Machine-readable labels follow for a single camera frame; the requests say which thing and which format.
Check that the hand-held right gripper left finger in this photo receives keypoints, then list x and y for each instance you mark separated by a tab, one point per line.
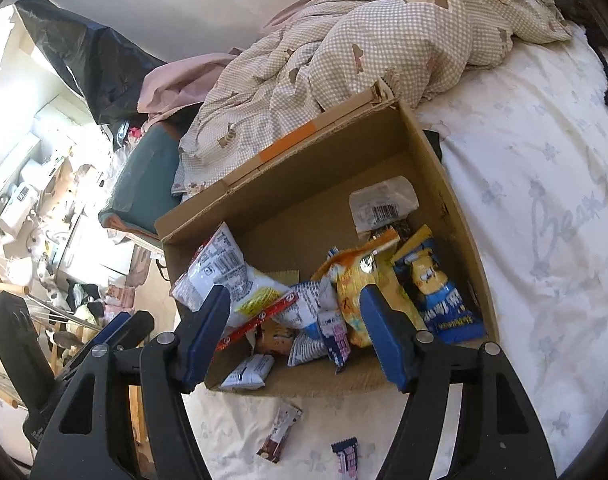
208	330

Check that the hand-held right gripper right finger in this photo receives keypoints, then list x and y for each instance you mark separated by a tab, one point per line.
384	330

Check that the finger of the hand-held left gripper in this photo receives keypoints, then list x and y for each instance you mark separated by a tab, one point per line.
113	327

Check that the yellow orange snack bag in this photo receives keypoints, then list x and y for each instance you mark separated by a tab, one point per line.
354	285

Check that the blue yellow snack packet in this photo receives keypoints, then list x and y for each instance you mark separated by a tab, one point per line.
444	305

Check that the clear packet of dark snacks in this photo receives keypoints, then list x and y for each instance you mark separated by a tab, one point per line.
379	200

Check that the brown cardboard box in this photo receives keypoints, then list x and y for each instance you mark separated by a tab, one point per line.
309	200

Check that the purple snack packet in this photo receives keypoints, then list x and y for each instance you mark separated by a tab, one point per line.
346	460
338	345

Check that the long red snack stick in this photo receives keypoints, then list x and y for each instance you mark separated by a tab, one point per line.
264	316

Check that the metal drying rack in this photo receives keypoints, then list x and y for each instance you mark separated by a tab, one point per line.
58	310

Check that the small white snack packet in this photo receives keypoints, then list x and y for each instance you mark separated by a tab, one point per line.
249	372

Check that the large white snack bag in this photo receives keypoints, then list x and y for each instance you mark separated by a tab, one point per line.
218	270

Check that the small cartoon face packet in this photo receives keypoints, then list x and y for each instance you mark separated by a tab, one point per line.
276	340

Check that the white cabinet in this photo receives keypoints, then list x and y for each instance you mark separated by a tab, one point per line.
93	255

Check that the blue white snack packet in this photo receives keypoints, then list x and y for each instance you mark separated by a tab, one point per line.
309	310

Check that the wooden pole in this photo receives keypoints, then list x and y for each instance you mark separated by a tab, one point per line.
6	287

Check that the brown white snack bar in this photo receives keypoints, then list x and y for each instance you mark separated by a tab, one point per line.
279	432

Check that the teal cushion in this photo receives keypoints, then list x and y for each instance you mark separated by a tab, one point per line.
143	180

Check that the white appliance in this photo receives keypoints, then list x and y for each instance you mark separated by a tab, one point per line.
21	195

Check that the white printed bed sheet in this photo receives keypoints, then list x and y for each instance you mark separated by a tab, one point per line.
534	260

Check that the pink blanket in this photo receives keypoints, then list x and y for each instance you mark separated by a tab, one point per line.
178	85

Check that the black plastic bag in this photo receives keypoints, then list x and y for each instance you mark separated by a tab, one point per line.
93	60

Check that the beige checked quilt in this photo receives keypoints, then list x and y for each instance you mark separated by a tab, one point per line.
359	50

